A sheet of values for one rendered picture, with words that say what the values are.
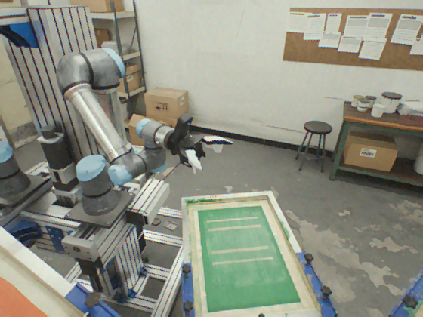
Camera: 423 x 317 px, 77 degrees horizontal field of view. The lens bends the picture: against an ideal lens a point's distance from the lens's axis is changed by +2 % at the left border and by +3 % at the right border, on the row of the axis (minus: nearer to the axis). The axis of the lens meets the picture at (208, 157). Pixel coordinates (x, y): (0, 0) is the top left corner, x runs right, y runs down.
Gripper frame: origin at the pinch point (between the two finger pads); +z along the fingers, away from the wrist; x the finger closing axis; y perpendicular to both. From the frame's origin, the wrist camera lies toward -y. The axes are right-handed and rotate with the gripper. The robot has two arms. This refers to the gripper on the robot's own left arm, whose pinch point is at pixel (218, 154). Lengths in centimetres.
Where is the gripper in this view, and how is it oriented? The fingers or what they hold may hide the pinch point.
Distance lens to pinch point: 77.1
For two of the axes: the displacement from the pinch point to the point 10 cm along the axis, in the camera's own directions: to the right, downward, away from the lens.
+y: 0.8, 7.8, 6.1
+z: 7.8, 3.3, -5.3
